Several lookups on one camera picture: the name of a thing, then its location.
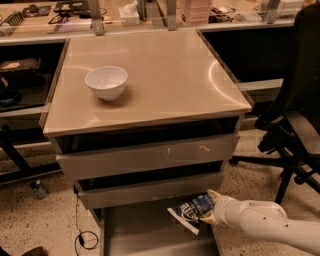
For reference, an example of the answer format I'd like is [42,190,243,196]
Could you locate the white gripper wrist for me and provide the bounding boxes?
[200,189,243,228]

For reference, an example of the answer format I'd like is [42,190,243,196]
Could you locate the blue kettle chip bag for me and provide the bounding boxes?
[167,192,215,235]

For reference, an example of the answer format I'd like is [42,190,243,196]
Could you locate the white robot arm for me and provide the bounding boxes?
[200,190,320,256]

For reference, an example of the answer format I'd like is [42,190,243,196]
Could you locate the top grey drawer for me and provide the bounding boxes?
[57,134,239,180]

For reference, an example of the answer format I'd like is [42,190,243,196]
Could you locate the open bottom grey drawer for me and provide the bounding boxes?
[100,196,222,256]

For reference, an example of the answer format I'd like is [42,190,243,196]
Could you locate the middle grey drawer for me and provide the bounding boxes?
[78,173,224,209]

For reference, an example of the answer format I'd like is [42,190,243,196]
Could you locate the grey drawer cabinet with counter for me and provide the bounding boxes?
[38,28,255,256]

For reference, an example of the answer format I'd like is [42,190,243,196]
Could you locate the black office chair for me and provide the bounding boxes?
[229,2,320,203]

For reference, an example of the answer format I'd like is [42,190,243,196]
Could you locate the white ceramic bowl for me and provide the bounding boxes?
[85,66,128,101]

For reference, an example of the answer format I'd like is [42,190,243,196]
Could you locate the plastic water bottle on floor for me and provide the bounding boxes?
[30,180,49,199]

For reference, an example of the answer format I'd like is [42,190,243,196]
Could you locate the pink stacked boxes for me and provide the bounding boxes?
[180,0,211,25]

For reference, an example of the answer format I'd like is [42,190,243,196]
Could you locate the white tissue box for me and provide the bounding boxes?
[118,0,140,26]

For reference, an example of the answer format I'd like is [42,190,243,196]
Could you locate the black tray on workbench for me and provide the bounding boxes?
[53,0,89,14]

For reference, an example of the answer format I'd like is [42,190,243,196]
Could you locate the long background workbench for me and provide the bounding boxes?
[1,0,319,45]

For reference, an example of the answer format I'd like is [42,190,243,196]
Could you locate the dark coiled tool on workbench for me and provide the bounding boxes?
[0,11,24,37]

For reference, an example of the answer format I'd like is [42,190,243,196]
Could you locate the black cable on floor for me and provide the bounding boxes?
[73,186,100,256]

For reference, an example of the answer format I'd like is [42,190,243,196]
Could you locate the black table leg frame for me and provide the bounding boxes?
[0,124,60,185]

